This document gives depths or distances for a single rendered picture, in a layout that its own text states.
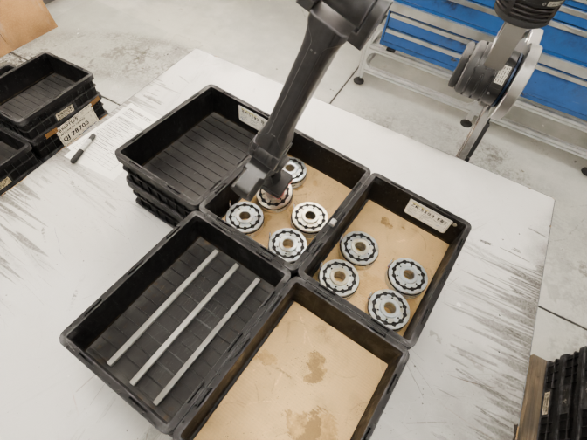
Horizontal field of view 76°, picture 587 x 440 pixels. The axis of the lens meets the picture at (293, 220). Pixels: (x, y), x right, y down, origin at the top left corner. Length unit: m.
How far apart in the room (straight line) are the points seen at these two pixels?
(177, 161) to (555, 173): 2.45
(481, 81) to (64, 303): 1.25
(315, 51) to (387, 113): 2.27
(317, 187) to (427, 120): 1.83
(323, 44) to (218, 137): 0.76
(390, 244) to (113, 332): 0.73
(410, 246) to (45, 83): 1.82
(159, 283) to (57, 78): 1.47
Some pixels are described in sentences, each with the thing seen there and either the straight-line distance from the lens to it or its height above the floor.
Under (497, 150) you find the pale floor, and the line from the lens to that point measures 2.92.
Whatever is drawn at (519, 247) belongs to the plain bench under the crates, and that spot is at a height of 0.70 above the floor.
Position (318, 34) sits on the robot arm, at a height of 1.43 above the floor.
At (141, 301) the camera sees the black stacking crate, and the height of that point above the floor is 0.83.
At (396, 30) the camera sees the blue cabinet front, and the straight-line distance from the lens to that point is 2.81.
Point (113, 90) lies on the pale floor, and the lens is 2.94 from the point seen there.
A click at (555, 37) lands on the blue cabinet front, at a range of 2.70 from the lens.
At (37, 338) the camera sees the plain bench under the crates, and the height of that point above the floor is 0.70.
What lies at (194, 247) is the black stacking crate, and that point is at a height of 0.83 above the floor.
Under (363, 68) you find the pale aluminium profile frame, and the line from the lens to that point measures 2.97.
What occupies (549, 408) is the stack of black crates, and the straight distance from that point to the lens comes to 1.89.
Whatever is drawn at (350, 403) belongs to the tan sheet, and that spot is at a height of 0.83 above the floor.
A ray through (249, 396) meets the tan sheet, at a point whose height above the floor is 0.83.
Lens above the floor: 1.71
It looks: 56 degrees down
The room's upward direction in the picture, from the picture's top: 9 degrees clockwise
